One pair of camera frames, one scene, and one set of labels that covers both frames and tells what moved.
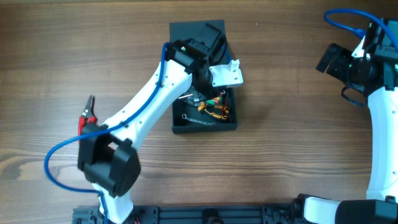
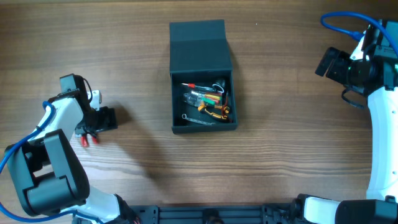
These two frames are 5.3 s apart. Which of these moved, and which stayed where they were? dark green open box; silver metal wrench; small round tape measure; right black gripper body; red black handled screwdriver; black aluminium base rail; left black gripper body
Moved: small round tape measure; left black gripper body; red black handled screwdriver
Stayed: black aluminium base rail; dark green open box; silver metal wrench; right black gripper body
